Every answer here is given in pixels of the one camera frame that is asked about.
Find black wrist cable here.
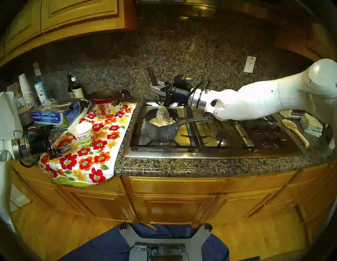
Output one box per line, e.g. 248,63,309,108
19,154,40,168
191,79,211,92

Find yellow wooden spoon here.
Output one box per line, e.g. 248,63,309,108
282,119,310,148

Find white paper towel roll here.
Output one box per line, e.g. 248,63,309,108
0,91,23,145

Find dark grey saucepan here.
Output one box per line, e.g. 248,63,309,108
145,107,214,143

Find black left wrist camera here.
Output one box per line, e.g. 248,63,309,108
28,126,45,137

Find dark bottle white label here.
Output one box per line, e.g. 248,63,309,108
71,76,85,99

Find white utensil holder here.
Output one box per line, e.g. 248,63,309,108
7,81,24,107

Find dark blue cloth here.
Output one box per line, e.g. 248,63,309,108
58,223,261,261

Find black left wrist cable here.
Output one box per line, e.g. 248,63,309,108
19,154,40,168

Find stainless steel pot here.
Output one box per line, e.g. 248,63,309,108
91,89,131,119

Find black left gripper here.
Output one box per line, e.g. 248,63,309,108
28,127,75,159

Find white paper oats cup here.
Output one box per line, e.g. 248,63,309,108
72,122,94,148

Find folded cloth stack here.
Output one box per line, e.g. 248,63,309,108
300,113,324,138

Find dark bottle black cap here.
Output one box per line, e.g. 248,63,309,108
66,74,74,98

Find wooden lower cabinets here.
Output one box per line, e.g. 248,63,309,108
0,155,337,242

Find white paper cup stack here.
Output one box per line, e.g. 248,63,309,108
18,73,39,107

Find grey handled metal spoon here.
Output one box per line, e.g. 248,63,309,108
147,67,171,122

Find white wall power outlet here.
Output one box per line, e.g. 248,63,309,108
244,56,256,73

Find blue patterned paper cups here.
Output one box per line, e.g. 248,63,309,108
34,82,49,103

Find black round burner cap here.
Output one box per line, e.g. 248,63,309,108
212,131,232,146

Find wooden upper cabinet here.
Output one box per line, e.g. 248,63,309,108
0,0,137,67
274,18,337,63

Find floral kitchen towel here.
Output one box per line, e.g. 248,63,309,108
39,102,138,187

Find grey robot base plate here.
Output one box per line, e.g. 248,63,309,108
120,223,213,261

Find grey power strip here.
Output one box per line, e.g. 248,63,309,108
134,243,186,254

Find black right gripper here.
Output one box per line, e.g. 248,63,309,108
150,83,192,109

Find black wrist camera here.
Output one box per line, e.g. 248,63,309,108
28,126,45,137
174,74,194,90

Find red frying pan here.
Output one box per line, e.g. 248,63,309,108
49,90,123,105

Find blue foil sheets box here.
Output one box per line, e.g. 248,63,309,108
30,102,82,127

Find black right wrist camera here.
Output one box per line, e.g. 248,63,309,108
174,74,194,90

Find stainless steel gas cooktop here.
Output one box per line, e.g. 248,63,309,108
123,99,303,159

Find patterned ceramic bowl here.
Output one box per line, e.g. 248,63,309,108
16,105,35,127

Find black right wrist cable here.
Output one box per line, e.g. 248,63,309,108
191,79,211,92

